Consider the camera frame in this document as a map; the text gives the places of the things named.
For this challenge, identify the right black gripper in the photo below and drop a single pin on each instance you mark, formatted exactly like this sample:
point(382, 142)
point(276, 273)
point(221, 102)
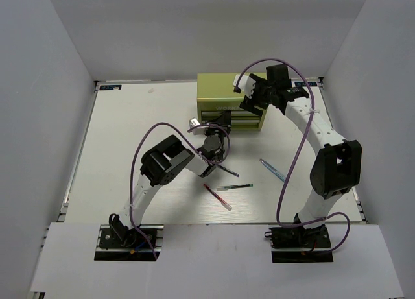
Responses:
point(250, 104)

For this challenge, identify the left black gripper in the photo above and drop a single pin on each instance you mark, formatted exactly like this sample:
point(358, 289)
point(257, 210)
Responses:
point(225, 119)

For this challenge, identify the green metal drawer toolbox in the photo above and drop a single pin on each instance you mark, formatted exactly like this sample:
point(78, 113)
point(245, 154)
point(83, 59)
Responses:
point(215, 95)

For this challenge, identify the purple capped gel pen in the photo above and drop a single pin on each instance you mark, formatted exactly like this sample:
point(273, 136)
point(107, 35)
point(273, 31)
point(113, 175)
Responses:
point(229, 171)

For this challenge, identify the blue pen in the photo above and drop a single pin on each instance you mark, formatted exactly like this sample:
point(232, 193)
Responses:
point(273, 170)

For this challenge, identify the green gel pen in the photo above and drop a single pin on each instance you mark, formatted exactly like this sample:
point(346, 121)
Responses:
point(230, 187)

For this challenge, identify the red gel pen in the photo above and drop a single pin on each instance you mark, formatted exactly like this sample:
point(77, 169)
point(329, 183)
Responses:
point(221, 200)

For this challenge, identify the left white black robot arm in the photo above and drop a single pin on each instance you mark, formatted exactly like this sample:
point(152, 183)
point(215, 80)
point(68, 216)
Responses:
point(161, 164)

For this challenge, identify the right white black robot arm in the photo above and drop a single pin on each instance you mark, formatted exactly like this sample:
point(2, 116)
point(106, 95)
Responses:
point(337, 167)

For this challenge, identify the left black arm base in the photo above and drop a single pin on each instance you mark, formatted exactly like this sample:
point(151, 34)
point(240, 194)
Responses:
point(116, 242)

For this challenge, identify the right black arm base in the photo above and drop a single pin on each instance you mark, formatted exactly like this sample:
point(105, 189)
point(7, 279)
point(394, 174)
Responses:
point(300, 245)

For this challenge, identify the right blue corner label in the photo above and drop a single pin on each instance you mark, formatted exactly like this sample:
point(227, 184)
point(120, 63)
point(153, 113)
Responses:
point(303, 84)

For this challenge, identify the blue corner label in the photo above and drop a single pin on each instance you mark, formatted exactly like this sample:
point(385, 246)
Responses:
point(303, 84)
point(110, 87)

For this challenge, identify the left blue corner label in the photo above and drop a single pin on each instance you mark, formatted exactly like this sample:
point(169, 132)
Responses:
point(110, 87)

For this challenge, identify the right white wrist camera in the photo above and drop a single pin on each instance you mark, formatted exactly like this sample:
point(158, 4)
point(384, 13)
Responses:
point(244, 84)

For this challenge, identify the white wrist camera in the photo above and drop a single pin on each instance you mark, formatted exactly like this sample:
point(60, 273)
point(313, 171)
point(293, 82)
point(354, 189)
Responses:
point(244, 84)
point(196, 128)

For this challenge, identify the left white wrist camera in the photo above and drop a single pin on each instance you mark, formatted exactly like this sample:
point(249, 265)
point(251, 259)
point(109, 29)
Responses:
point(196, 128)

